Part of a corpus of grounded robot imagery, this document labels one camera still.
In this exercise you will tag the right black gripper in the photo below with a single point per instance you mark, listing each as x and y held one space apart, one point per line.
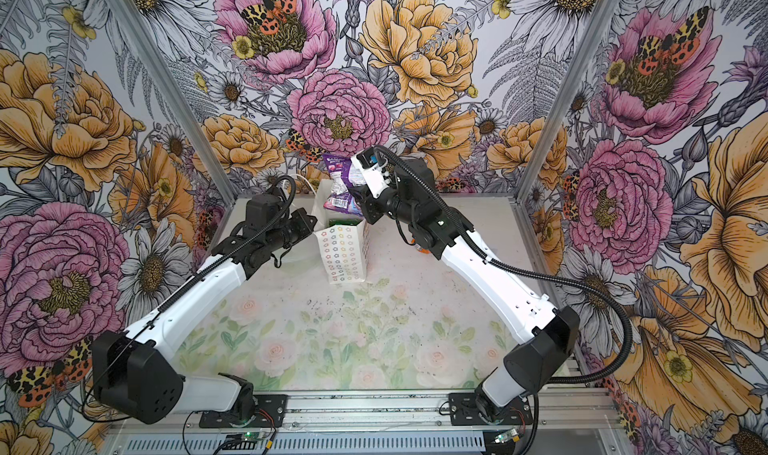
368 201

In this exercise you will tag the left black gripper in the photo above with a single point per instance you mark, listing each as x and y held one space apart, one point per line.
302 217

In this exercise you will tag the purple snack packet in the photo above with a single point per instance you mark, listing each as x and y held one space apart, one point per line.
343 175

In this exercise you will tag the white paper bag with dots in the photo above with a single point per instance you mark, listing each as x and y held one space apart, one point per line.
343 249

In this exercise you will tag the green round-logo snack packet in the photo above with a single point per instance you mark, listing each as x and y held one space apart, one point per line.
345 222

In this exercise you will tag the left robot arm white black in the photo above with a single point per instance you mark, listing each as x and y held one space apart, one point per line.
132 370

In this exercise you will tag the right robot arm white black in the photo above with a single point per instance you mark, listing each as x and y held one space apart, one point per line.
545 335

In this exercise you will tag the right green circuit board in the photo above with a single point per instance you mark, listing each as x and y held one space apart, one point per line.
511 436

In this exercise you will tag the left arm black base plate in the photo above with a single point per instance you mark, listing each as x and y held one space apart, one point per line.
262 411

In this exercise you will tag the right aluminium corner post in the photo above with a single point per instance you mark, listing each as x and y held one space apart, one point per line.
584 52

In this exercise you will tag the aluminium corner post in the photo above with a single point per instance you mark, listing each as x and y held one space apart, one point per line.
153 60
584 52

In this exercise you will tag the left aluminium corner post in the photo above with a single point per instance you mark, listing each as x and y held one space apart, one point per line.
153 60

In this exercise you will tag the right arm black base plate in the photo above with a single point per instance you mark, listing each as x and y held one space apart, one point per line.
469 409

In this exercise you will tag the white vented cable duct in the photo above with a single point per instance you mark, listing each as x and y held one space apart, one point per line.
460 442

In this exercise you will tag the aluminium mounting rail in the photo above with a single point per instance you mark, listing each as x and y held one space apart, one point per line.
560 407

